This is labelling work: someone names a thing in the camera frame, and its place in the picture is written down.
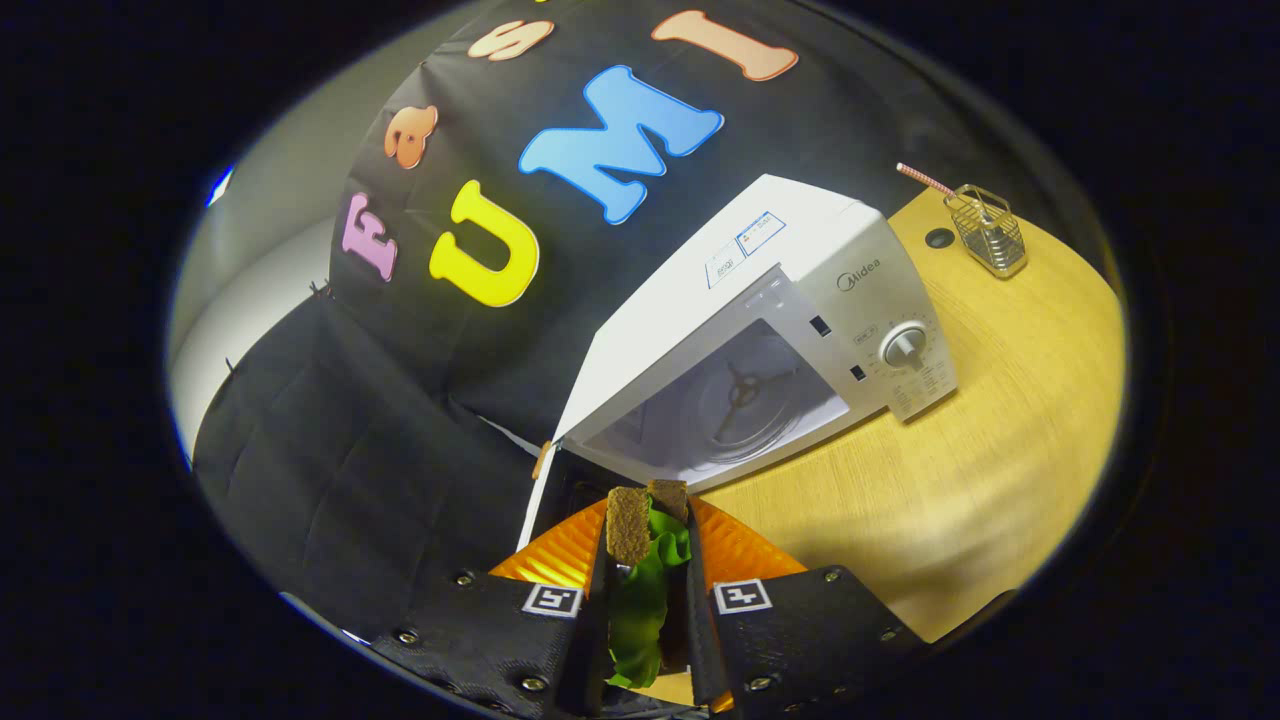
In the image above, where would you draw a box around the white microwave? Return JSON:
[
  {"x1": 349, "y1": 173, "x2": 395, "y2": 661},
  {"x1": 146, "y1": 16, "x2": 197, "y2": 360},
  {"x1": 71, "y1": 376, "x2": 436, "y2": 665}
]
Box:
[{"x1": 520, "y1": 175, "x2": 959, "y2": 561}]

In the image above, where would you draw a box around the metal wire holder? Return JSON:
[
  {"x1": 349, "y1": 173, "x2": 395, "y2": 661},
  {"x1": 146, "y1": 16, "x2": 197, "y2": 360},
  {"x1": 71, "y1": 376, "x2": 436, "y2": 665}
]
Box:
[{"x1": 945, "y1": 185, "x2": 1029, "y2": 279}]

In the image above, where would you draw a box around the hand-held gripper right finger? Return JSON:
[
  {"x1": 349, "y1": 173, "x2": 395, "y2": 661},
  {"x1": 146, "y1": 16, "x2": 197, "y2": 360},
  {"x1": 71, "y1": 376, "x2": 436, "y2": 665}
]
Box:
[{"x1": 685, "y1": 495, "x2": 926, "y2": 716}]

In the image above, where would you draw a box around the toy sandwich with lettuce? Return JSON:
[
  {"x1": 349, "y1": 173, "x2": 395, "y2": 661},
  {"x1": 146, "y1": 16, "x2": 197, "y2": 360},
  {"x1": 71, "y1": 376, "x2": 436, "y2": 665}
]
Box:
[{"x1": 605, "y1": 480, "x2": 693, "y2": 691}]

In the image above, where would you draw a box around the pink striped straw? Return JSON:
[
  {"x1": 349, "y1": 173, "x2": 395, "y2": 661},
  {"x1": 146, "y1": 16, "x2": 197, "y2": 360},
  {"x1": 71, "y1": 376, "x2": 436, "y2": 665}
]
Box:
[{"x1": 897, "y1": 163, "x2": 956, "y2": 198}]

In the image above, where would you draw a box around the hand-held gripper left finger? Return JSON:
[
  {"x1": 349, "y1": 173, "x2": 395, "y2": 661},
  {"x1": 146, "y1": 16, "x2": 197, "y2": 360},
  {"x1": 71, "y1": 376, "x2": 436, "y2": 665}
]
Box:
[{"x1": 372, "y1": 498, "x2": 611, "y2": 719}]

